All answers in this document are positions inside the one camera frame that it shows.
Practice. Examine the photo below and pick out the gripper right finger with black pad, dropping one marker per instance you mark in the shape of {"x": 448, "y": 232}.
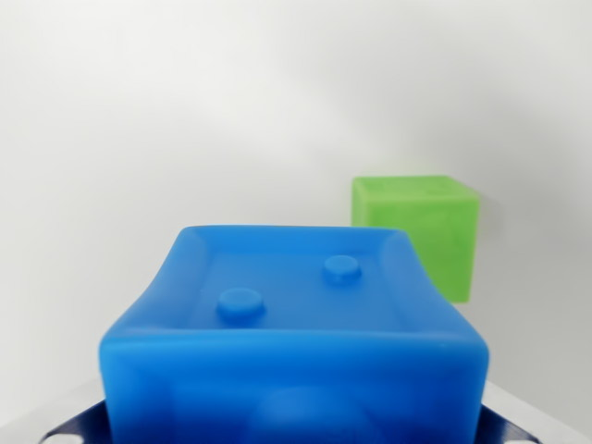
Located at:
{"x": 509, "y": 423}

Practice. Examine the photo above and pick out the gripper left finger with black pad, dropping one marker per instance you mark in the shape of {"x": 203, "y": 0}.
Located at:
{"x": 76, "y": 423}

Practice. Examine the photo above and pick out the blue cube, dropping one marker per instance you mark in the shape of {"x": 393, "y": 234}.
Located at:
{"x": 291, "y": 351}

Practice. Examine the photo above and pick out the green cube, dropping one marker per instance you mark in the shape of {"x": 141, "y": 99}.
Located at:
{"x": 425, "y": 222}

